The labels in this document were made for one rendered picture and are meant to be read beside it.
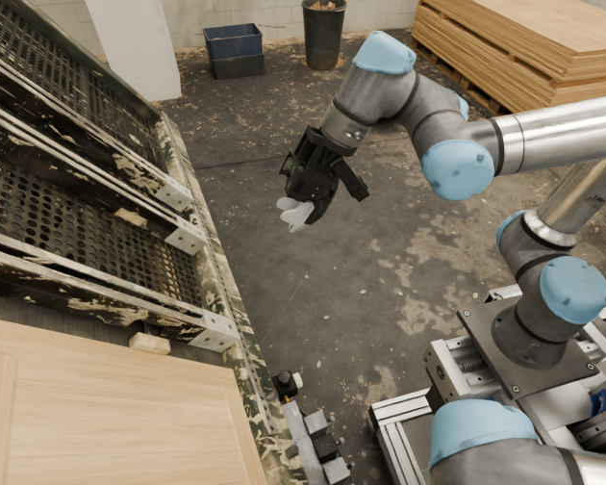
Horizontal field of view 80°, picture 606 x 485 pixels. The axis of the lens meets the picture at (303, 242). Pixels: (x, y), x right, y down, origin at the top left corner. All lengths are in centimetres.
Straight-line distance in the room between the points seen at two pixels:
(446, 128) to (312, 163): 21
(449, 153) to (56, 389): 65
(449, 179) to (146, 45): 388
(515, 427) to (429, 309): 196
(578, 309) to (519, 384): 22
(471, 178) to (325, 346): 165
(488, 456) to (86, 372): 61
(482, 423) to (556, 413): 76
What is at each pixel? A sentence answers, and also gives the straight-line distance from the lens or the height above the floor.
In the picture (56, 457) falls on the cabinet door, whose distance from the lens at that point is 66.
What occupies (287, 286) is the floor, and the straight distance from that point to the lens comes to 224.
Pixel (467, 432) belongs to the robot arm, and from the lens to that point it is 32.
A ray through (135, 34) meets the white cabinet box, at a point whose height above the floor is 64.
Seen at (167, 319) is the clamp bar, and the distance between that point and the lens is 87.
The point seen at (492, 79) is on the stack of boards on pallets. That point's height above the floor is 28.
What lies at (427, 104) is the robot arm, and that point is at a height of 158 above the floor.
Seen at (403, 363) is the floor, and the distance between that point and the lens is 206.
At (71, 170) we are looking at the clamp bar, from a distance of 105.
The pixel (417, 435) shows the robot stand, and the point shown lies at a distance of 173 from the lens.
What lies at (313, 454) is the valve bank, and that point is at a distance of 110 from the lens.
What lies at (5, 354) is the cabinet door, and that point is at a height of 133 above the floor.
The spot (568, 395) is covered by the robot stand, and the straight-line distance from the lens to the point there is 111.
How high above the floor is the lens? 182
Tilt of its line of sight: 48 degrees down
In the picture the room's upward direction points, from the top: straight up
